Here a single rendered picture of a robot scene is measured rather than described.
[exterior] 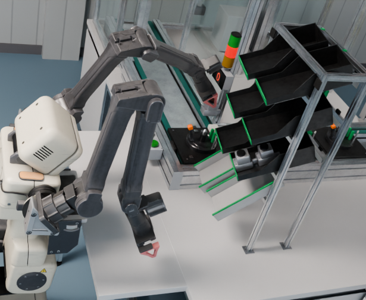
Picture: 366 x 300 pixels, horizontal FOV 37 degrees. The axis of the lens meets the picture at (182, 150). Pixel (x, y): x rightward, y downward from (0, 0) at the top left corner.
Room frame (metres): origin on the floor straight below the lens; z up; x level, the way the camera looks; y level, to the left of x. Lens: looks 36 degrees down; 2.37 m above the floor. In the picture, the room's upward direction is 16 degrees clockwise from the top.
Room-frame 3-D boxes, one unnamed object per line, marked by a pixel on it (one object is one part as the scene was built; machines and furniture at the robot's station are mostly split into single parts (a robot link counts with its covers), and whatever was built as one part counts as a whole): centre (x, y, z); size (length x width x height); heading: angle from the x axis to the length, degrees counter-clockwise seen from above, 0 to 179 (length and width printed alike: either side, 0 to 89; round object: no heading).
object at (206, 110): (1.98, -0.07, 1.17); 0.08 x 0.04 x 0.07; 117
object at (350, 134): (2.34, -0.73, 1.01); 0.24 x 0.24 x 0.13; 28
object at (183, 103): (2.26, 0.05, 0.91); 0.84 x 0.28 x 0.10; 28
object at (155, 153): (1.96, 0.16, 0.93); 0.21 x 0.07 x 0.06; 28
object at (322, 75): (1.72, -0.35, 1.26); 0.36 x 0.21 x 0.80; 28
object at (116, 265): (1.70, 0.03, 0.84); 0.90 x 0.70 x 0.03; 27
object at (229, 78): (2.21, -0.09, 1.29); 0.12 x 0.05 x 0.25; 28
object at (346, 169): (2.21, -0.50, 0.91); 1.24 x 0.33 x 0.10; 118
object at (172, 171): (2.16, 0.19, 0.91); 0.89 x 0.06 x 0.11; 28
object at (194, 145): (1.99, -0.07, 0.98); 0.14 x 0.14 x 0.02
